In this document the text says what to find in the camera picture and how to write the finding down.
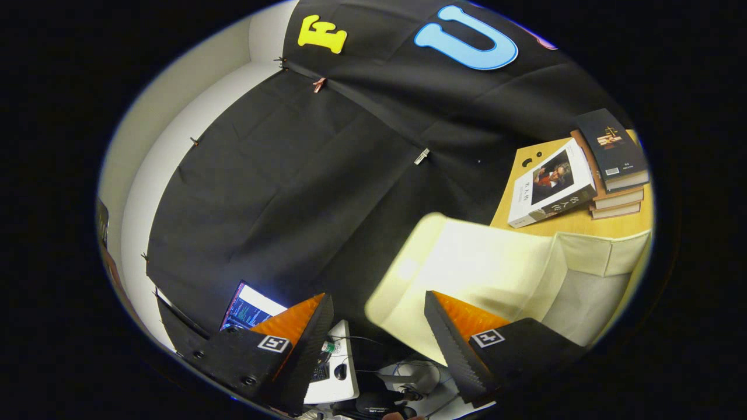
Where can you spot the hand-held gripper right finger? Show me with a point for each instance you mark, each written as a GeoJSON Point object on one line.
{"type": "Point", "coordinates": [455, 356]}

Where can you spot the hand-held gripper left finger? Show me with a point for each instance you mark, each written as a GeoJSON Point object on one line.
{"type": "Point", "coordinates": [306, 361]}

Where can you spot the cream fabric storage box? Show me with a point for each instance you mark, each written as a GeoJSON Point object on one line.
{"type": "Point", "coordinates": [467, 262]}

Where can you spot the black keyboard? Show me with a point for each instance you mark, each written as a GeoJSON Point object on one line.
{"type": "Point", "coordinates": [320, 372]}

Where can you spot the black computer mouse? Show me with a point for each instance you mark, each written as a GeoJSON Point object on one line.
{"type": "Point", "coordinates": [340, 371]}

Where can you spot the white desk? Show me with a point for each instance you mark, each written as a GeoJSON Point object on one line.
{"type": "Point", "coordinates": [344, 391]}

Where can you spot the black backdrop cloth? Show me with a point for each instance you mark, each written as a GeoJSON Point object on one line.
{"type": "Point", "coordinates": [280, 192]}

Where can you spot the white portrait cover book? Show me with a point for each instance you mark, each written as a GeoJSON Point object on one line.
{"type": "Point", "coordinates": [551, 181]}

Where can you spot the silver metal clip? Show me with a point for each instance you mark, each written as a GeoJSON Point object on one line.
{"type": "Point", "coordinates": [421, 156]}

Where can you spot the dark blue book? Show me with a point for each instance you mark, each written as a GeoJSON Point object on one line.
{"type": "Point", "coordinates": [613, 146]}

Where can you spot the copper metal clip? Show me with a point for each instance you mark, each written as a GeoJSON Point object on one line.
{"type": "Point", "coordinates": [319, 85]}

